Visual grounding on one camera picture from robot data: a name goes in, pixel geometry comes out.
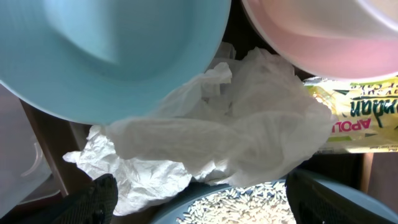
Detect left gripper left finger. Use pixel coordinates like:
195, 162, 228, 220
20, 174, 118, 224

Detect light blue bowl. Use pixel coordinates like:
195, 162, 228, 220
1, 0, 231, 124

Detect dark brown serving tray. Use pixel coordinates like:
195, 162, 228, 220
18, 0, 374, 224

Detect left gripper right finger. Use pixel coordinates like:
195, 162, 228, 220
285, 170, 358, 224

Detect pink bowl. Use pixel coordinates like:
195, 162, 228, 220
241, 0, 398, 82

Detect clear plastic waste bin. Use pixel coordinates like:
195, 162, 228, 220
1, 86, 60, 217

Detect white rice leftovers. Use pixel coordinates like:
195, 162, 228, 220
175, 182, 296, 224

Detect white napkin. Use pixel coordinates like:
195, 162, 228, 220
63, 48, 336, 216

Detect yellow green snack wrapper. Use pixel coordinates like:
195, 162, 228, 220
303, 77, 397, 154

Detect dark blue plate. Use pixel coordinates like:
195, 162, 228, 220
152, 169, 397, 223

